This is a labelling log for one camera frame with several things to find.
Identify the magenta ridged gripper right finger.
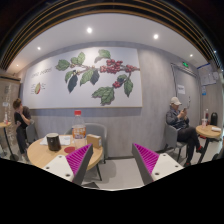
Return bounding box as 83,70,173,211
131,142,185,186

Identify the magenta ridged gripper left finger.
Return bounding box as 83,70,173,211
41,143,94,186

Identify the clear plastic water bottle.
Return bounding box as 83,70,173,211
72,110,86,148

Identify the red coaster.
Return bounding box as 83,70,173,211
64,146,75,154

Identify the small cardboard box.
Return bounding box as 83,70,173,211
87,134,102,148

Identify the black cup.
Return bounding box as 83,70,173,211
46,133,61,151

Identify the grey chair under man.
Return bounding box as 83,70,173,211
164,124,186,154

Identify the grey chair behind table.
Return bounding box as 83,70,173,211
65,122,109,160

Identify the seated man in cap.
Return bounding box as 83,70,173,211
166,97,203,167

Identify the left small round table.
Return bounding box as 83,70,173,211
0,122,19,162

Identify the right round wooden table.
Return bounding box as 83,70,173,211
196,125,221,163

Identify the white cup with straw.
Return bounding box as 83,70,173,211
202,112,207,128

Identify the person in black left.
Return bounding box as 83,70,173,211
13,98,31,156

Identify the black kettle on table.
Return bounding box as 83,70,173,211
210,112,218,126

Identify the grey door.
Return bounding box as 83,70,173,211
172,65,200,127

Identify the coffee plant wall mural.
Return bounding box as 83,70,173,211
22,47,143,109

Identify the wall notice board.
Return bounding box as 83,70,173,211
198,63,219,86

